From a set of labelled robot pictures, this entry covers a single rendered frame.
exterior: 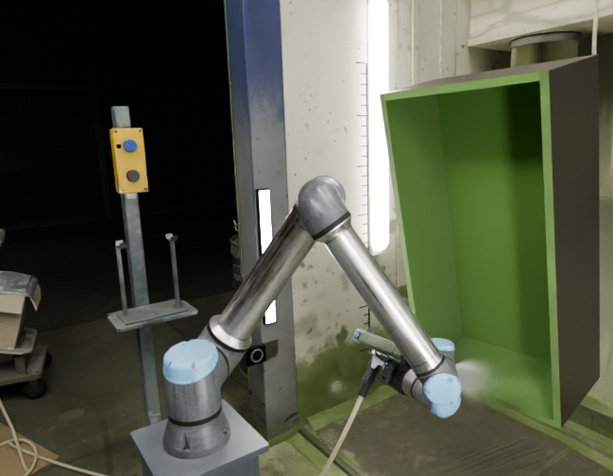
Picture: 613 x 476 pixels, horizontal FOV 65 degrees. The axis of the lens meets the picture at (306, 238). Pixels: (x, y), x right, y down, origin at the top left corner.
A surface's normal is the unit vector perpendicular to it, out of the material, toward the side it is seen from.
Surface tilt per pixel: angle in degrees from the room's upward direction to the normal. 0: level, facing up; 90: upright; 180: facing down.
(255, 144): 90
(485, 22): 90
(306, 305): 90
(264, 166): 90
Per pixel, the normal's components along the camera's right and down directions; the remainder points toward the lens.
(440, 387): -0.14, 0.26
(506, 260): -0.74, 0.35
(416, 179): 0.65, 0.12
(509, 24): -0.83, 0.14
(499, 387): 0.03, -0.18
